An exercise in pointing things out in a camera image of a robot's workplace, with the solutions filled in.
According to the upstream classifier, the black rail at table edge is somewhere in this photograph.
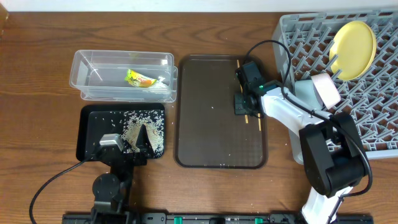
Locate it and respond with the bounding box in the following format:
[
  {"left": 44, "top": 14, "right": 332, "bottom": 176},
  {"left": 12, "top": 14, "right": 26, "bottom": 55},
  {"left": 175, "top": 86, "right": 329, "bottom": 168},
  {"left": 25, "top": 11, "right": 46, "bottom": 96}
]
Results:
[{"left": 61, "top": 212, "right": 374, "bottom": 224}]

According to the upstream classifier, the pile of rice leftovers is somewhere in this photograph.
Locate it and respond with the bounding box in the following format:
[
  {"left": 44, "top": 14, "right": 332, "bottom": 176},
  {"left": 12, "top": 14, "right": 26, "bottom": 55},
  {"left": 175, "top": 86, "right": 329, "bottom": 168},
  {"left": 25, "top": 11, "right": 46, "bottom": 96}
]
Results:
[{"left": 93, "top": 109, "right": 165, "bottom": 156}]

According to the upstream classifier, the green yellow snack wrapper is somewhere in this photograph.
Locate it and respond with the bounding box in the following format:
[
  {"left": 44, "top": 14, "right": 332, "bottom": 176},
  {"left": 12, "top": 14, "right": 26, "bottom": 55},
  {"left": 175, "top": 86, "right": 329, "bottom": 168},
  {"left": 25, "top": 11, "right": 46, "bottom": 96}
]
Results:
[{"left": 124, "top": 69, "right": 157, "bottom": 88}]

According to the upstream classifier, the blue plastic bowl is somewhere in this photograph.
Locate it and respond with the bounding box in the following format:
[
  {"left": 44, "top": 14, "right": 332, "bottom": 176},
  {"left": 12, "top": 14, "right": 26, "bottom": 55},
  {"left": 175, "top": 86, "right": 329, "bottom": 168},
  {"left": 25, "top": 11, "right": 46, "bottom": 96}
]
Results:
[{"left": 294, "top": 80, "right": 323, "bottom": 110}]

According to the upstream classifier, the grey dishwasher rack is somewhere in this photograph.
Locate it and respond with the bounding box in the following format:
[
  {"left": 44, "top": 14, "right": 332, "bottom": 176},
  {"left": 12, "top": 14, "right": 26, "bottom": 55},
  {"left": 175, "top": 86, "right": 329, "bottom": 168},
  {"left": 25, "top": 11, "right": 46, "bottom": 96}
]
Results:
[{"left": 272, "top": 10, "right": 397, "bottom": 159}]

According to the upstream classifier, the white tissue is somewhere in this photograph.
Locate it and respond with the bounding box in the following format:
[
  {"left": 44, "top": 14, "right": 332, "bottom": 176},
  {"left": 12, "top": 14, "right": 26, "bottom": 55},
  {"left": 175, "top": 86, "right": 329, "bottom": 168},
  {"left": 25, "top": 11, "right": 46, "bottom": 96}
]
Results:
[{"left": 152, "top": 80, "right": 169, "bottom": 89}]

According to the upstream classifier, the white pink bowl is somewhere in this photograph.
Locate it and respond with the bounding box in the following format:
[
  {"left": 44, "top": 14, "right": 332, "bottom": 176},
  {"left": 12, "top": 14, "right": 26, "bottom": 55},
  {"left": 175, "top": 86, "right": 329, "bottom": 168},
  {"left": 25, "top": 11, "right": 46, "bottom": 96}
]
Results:
[{"left": 311, "top": 73, "right": 341, "bottom": 110}]

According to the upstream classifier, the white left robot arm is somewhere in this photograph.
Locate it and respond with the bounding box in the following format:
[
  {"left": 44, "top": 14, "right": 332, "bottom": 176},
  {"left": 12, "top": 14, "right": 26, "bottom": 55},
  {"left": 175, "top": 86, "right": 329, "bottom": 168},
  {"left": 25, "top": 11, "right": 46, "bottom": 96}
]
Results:
[{"left": 90, "top": 125, "right": 154, "bottom": 223}]

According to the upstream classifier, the wooden chopstick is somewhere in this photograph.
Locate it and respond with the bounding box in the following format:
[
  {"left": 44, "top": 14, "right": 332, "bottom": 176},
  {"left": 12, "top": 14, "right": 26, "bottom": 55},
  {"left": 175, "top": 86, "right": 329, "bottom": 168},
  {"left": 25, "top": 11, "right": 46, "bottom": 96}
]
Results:
[
  {"left": 257, "top": 113, "right": 262, "bottom": 131},
  {"left": 236, "top": 59, "right": 249, "bottom": 124}
]

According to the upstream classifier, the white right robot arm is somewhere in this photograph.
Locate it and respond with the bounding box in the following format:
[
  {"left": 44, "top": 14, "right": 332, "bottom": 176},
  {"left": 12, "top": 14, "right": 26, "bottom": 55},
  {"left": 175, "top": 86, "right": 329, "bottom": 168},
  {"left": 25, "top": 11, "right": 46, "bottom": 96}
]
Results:
[{"left": 234, "top": 80, "right": 373, "bottom": 223}]

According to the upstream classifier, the black waste tray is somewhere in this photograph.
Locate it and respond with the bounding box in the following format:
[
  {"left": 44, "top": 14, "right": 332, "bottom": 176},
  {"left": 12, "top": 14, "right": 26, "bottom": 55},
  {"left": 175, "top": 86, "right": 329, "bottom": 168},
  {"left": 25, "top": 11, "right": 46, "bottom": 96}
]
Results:
[{"left": 76, "top": 103, "right": 165, "bottom": 161}]

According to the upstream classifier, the dark brown serving tray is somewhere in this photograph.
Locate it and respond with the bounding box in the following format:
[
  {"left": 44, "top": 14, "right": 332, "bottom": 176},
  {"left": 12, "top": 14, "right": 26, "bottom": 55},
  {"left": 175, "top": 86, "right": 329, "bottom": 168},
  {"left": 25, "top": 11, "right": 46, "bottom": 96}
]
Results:
[{"left": 174, "top": 55, "right": 268, "bottom": 169}]

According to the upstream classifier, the yellow plastic plate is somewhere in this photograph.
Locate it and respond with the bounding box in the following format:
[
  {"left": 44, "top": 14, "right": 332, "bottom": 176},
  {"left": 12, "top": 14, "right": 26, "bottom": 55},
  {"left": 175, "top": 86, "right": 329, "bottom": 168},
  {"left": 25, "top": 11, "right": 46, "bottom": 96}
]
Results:
[{"left": 329, "top": 21, "right": 377, "bottom": 81}]

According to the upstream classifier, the clear plastic bin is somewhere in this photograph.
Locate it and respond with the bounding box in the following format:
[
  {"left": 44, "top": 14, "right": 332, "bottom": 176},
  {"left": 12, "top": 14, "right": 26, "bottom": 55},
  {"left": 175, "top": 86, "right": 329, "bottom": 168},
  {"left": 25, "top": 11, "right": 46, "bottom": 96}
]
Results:
[{"left": 69, "top": 50, "right": 178, "bottom": 103}]

